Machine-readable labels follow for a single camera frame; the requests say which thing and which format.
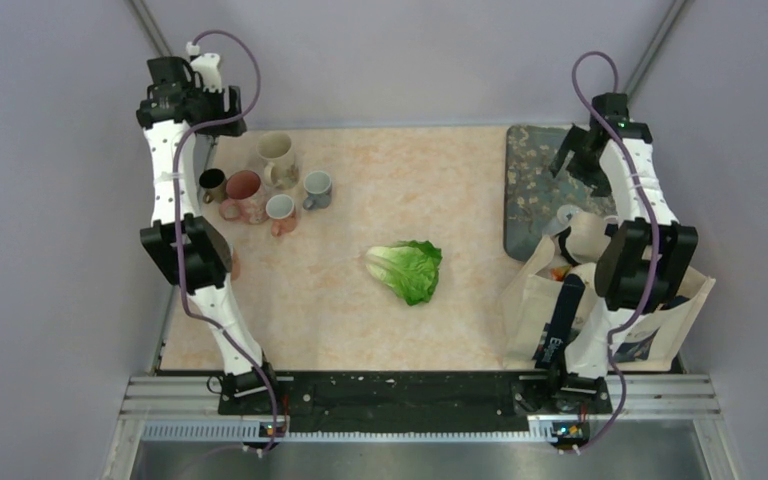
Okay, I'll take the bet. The beige tote bag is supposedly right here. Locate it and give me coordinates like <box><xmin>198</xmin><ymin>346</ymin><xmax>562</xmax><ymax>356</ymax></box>
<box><xmin>500</xmin><ymin>211</ymin><xmax>716</xmax><ymax>372</ymax></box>

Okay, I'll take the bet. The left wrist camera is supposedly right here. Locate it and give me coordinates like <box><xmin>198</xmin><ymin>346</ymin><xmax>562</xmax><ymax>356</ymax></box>
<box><xmin>185</xmin><ymin>42</ymin><xmax>224</xmax><ymax>93</ymax></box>

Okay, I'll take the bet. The green lettuce head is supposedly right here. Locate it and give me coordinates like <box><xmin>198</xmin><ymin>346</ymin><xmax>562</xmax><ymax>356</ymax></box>
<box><xmin>364</xmin><ymin>240</ymin><xmax>443</xmax><ymax>306</ymax></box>

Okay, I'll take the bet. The terracotta pink mug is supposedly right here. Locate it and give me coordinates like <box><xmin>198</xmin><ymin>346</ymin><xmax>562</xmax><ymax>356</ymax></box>
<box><xmin>266</xmin><ymin>194</ymin><xmax>298</xmax><ymax>237</ymax></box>

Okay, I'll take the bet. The brown patterned mug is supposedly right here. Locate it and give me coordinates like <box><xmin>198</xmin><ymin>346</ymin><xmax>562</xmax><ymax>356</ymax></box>
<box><xmin>198</xmin><ymin>168</ymin><xmax>227</xmax><ymax>204</ymax></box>

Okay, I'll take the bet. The cream tall mug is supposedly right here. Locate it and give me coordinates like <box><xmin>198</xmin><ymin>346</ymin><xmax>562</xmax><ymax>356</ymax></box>
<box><xmin>256</xmin><ymin>132</ymin><xmax>299</xmax><ymax>190</ymax></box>

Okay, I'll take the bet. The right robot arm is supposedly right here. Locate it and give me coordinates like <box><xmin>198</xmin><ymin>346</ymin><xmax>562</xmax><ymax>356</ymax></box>
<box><xmin>546</xmin><ymin>93</ymin><xmax>698</xmax><ymax>412</ymax></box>

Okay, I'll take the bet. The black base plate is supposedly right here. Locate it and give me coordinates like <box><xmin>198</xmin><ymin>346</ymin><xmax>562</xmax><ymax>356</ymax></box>
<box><xmin>218</xmin><ymin>371</ymin><xmax>612</xmax><ymax>434</ymax></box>

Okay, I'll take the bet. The small pink mug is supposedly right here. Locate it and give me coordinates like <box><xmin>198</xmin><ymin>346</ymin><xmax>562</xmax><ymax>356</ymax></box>
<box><xmin>230</xmin><ymin>246</ymin><xmax>241</xmax><ymax>281</ymax></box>

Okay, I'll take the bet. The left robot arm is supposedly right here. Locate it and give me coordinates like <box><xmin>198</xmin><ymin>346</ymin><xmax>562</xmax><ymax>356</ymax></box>
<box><xmin>136</xmin><ymin>53</ymin><xmax>281</xmax><ymax>414</ymax></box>

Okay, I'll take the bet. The blue grey mug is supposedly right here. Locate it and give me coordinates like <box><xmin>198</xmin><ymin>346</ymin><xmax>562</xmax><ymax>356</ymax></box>
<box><xmin>302</xmin><ymin>170</ymin><xmax>333</xmax><ymax>211</ymax></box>

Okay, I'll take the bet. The pale blue glass mug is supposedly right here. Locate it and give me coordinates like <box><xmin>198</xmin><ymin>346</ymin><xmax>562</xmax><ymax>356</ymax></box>
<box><xmin>542</xmin><ymin>204</ymin><xmax>583</xmax><ymax>237</ymax></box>

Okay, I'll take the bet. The large pink mug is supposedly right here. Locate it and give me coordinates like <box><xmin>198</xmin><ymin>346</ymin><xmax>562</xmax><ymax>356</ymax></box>
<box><xmin>219</xmin><ymin>170</ymin><xmax>268</xmax><ymax>225</ymax></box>

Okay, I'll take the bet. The floral patterned tray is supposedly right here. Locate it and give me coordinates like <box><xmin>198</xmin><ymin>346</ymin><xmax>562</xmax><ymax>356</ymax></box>
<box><xmin>503</xmin><ymin>124</ymin><xmax>616</xmax><ymax>262</ymax></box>

